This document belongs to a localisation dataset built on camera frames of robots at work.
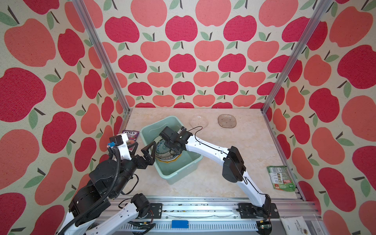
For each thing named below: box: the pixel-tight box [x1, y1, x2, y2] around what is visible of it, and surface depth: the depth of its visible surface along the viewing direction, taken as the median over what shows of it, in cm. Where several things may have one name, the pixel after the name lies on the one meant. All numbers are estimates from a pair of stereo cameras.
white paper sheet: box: [280, 215, 312, 235], surface depth 70 cm
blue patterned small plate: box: [154, 139, 183, 161], surface depth 91 cm
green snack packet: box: [266, 165, 298, 192], surface depth 86 cm
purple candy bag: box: [121, 130, 140, 152], surface depth 103 cm
